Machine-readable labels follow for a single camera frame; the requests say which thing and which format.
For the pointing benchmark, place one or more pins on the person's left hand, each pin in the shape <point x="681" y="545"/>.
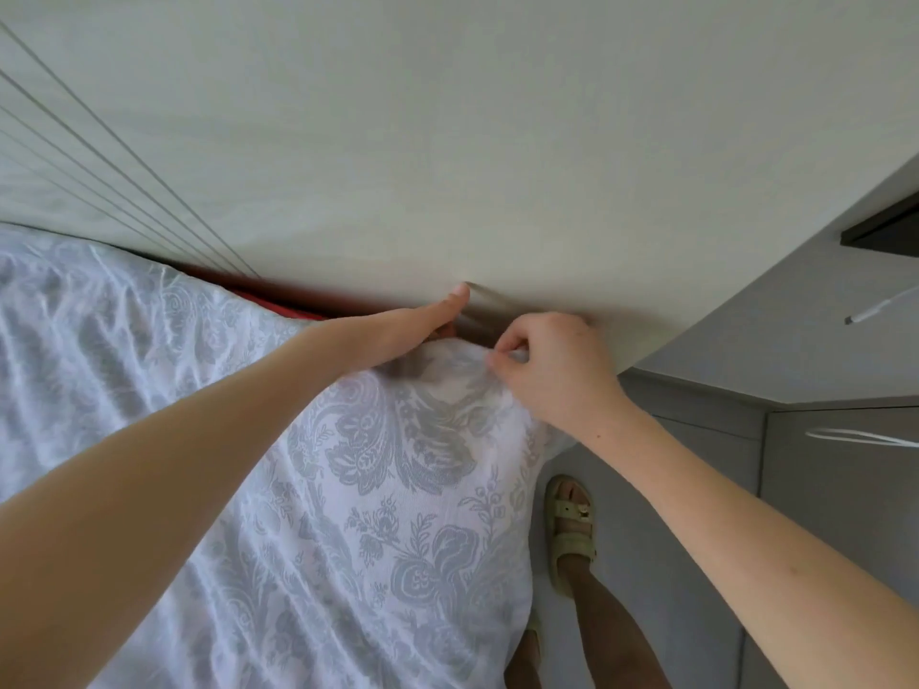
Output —
<point x="395" y="337"/>

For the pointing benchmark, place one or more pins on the person's right hand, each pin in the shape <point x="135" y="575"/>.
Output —
<point x="563" y="369"/>

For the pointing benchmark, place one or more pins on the blue-grey cloth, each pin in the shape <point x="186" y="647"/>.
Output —
<point x="287" y="495"/>

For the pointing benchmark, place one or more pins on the person's right forearm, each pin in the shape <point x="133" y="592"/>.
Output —
<point x="761" y="552"/>

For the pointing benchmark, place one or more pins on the person's left forearm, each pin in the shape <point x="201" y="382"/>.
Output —
<point x="144" y="495"/>

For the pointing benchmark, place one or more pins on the person's right leg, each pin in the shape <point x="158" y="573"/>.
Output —
<point x="611" y="631"/>

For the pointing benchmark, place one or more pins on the person's leg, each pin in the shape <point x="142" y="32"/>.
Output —
<point x="524" y="664"/>
<point x="611" y="631"/>

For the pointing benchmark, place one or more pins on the person's left leg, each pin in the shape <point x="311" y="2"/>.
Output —
<point x="524" y="664"/>

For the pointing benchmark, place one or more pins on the red floral mattress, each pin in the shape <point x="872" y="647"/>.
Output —
<point x="273" y="298"/>

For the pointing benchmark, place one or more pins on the white wardrobe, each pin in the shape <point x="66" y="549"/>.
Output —
<point x="819" y="538"/>

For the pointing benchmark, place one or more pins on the black wall socket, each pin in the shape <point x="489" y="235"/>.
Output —
<point x="888" y="229"/>

